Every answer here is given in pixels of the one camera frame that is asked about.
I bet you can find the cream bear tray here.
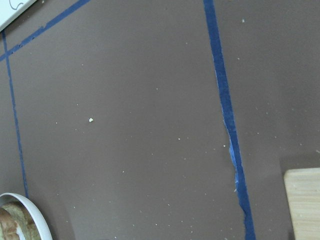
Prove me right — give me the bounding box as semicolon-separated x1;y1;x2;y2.
0;0;36;31

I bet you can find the wooden cutting board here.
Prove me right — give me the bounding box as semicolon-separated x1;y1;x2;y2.
284;167;320;240

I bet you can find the white plate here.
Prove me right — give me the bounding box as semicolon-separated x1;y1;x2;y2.
0;193;53;240

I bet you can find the bread slice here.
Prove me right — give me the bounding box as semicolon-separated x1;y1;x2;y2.
0;201;41;240

